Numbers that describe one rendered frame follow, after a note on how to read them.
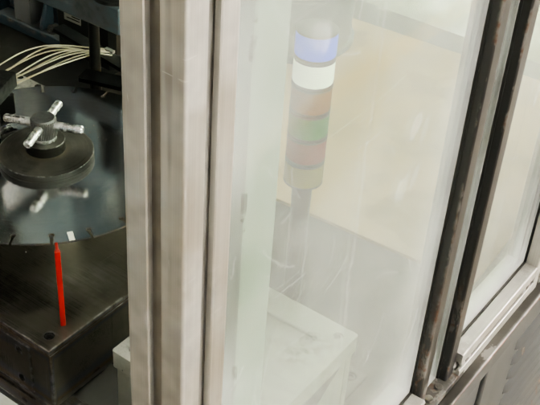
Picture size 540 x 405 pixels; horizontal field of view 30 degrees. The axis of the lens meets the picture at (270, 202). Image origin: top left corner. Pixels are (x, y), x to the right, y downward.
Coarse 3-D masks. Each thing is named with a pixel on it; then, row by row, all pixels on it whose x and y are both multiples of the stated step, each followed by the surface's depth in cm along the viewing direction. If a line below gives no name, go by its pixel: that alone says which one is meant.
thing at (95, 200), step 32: (32, 96) 129; (64, 96) 130; (96, 96) 130; (0, 128) 123; (96, 128) 124; (96, 160) 119; (0, 192) 112; (32, 192) 113; (64, 192) 113; (96, 192) 114; (0, 224) 108; (32, 224) 108; (64, 224) 108; (96, 224) 109
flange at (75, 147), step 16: (0, 144) 119; (16, 144) 118; (48, 144) 116; (64, 144) 117; (80, 144) 119; (0, 160) 116; (16, 160) 116; (32, 160) 116; (48, 160) 116; (64, 160) 116; (80, 160) 117; (16, 176) 114; (32, 176) 114; (48, 176) 114; (64, 176) 115
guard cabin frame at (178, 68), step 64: (128, 0) 50; (192, 0) 48; (128, 64) 52; (192, 64) 50; (512, 64) 95; (128, 128) 54; (192, 128) 52; (128, 192) 57; (192, 192) 54; (128, 256) 60; (192, 256) 57; (448, 256) 101; (192, 320) 60; (448, 320) 115; (192, 384) 64; (448, 384) 119
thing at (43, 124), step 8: (56, 104) 119; (40, 112) 116; (48, 112) 116; (56, 112) 118; (8, 120) 116; (16, 120) 116; (24, 120) 116; (32, 120) 115; (40, 120) 115; (48, 120) 115; (32, 128) 115; (40, 128) 115; (48, 128) 115; (56, 128) 115; (64, 128) 115; (72, 128) 115; (80, 128) 115; (32, 136) 113; (40, 136) 115; (48, 136) 116; (56, 136) 117; (24, 144) 112; (32, 144) 112; (40, 144) 116
